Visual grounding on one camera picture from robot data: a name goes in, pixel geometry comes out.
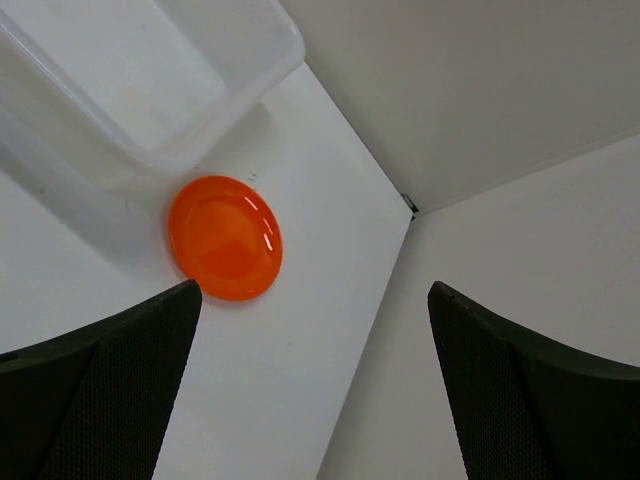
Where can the orange plastic plate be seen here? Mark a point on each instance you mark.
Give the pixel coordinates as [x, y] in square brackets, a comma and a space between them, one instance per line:
[224, 235]

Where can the clear plastic bin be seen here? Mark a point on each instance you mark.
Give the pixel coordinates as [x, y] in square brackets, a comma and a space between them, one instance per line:
[109, 89]

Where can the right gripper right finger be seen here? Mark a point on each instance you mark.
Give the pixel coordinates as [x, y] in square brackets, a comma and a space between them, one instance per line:
[525, 406]

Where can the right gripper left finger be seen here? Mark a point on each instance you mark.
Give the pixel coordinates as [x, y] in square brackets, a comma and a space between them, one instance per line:
[95, 403]

